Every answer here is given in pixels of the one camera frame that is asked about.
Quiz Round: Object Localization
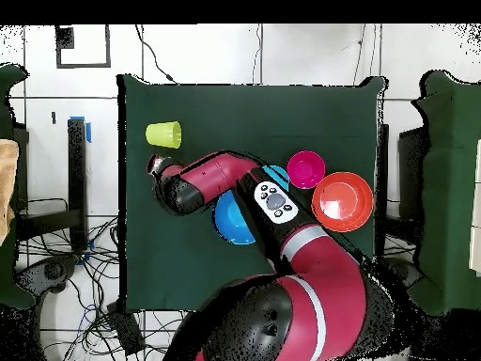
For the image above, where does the yellow cup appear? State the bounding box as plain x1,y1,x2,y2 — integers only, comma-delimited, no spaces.
145,120,183,150

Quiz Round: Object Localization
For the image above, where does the large blue bowl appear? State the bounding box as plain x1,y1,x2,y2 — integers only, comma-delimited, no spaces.
212,189,257,246

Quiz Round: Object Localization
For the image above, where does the blue tape strip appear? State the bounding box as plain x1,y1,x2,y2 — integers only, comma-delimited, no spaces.
69,115,93,145

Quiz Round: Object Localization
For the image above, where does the dark green table cloth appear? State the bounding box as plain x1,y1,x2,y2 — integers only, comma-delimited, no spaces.
117,73,388,314

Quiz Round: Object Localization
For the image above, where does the small cyan bowl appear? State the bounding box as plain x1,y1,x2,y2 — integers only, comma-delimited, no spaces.
261,164,291,192

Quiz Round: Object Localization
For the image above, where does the black equipment box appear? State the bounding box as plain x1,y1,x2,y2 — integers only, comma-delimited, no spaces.
397,126,429,223
14,125,30,212

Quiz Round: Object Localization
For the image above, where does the grey round floor base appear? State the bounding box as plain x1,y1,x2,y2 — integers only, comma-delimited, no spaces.
16,255,80,298
390,258,424,290

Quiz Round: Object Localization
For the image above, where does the pink bowl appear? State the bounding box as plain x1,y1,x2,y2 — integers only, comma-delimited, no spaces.
286,149,327,191

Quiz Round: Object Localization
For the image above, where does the green-covered side table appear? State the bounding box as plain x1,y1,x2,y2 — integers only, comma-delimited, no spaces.
407,69,481,317
0,63,37,309

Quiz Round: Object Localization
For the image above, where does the dark grey floor box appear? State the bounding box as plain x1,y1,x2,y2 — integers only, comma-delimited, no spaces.
106,300,147,356

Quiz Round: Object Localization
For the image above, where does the orange bowl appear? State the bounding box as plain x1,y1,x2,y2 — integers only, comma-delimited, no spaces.
311,171,376,233

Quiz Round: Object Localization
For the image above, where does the white sheet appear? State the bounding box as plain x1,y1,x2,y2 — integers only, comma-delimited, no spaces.
468,138,481,278

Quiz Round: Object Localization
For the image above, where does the black metal frame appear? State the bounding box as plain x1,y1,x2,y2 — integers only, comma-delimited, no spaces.
374,122,391,259
14,118,89,252

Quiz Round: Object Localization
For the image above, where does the black floor cable with plug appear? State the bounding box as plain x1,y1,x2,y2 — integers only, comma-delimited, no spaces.
133,24,178,85

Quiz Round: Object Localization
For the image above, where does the tangle of floor cables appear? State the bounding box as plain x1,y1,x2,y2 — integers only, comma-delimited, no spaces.
16,215,189,361

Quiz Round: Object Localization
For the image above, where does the black square floor frame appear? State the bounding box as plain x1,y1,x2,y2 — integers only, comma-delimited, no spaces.
54,24,113,70

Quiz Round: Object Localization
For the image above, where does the thin black floor cable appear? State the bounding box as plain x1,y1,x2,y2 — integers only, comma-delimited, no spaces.
351,24,367,86
250,24,264,85

